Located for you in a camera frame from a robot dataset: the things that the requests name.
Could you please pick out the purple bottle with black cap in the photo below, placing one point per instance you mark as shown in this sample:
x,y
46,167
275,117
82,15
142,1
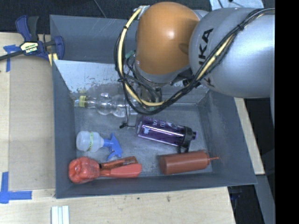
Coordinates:
x,y
161,132

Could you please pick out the clear plastic bottle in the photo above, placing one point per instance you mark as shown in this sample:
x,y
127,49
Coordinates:
x,y
105,104

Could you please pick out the grey metal bin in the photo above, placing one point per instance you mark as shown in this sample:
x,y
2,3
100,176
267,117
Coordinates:
x,y
144,146

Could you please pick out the red-brown squeeze bottle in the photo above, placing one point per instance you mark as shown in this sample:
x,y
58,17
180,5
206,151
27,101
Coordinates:
x,y
184,162

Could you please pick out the white spray bottle blue trigger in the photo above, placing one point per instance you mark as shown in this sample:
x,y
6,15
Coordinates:
x,y
90,141

